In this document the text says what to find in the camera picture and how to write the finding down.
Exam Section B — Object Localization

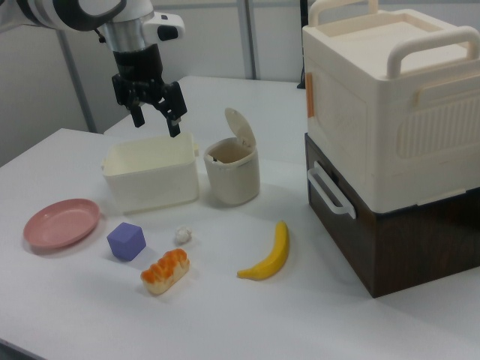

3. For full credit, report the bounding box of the yellow toy banana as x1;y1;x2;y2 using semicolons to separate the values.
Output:
236;220;291;281

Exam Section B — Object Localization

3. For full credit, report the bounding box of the white square storage box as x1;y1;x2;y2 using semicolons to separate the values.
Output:
100;131;200;215

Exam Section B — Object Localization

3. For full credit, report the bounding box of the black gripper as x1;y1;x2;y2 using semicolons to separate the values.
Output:
111;43;188;139

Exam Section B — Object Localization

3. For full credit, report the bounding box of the dark brown wooden drawer box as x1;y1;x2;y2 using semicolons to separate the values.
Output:
304;133;480;299

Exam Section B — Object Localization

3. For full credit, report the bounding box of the purple cube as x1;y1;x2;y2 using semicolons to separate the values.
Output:
106;221;147;263

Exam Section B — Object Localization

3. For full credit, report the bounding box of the pink plastic plate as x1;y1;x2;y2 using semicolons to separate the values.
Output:
22;198;101;251

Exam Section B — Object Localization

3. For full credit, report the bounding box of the white drawer handle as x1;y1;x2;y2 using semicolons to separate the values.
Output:
307;160;357;219

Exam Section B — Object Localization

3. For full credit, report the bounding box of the cream trash can flip lid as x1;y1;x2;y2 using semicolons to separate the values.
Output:
223;107;257;151

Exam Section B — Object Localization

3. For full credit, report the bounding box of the white paper ball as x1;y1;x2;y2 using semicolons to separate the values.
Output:
174;225;194;245

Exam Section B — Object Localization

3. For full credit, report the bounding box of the toy bread loaf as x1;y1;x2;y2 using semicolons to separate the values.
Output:
139;247;191;296

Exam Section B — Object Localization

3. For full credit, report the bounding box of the cream mini trash can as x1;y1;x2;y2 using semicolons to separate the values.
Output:
203;137;262;206

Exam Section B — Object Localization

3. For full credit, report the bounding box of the cream plastic cabinet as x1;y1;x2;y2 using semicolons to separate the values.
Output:
301;0;480;213

